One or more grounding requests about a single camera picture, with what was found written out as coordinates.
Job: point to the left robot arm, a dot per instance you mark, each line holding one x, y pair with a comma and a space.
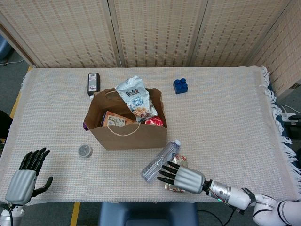
5, 216

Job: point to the brown paper bag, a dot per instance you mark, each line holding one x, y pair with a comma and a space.
131, 141

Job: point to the woven folding screen panel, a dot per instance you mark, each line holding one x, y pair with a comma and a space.
157, 33
237, 33
284, 58
65, 33

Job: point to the white blue peanut bag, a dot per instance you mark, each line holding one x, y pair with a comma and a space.
136, 99

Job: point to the blue grey chair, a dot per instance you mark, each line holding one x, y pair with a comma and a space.
4, 48

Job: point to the dark sauce bottle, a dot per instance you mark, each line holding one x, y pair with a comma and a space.
93, 82

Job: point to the orange blue cracker box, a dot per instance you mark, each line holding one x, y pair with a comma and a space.
115, 120

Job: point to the green chips can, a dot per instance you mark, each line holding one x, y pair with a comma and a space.
154, 122

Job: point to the silver red foil packet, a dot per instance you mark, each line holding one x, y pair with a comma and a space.
181, 161

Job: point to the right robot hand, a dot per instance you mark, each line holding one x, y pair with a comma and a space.
189, 180

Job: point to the blue toy brick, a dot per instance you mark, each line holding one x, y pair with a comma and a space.
180, 87

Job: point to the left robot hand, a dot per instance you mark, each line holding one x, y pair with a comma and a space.
21, 188

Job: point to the small clear round container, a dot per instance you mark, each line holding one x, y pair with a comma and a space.
85, 151

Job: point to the clear plastic water bottle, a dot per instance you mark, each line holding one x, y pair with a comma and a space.
162, 157

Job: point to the purple toy brick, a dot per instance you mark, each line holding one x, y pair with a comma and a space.
85, 127

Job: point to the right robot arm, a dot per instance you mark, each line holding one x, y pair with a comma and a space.
235, 195

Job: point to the black fabric object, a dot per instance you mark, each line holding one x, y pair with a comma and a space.
4, 124

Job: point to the black equipment box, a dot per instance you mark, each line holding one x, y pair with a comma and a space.
292, 129

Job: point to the white woven tablecloth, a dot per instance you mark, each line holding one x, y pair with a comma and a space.
58, 117

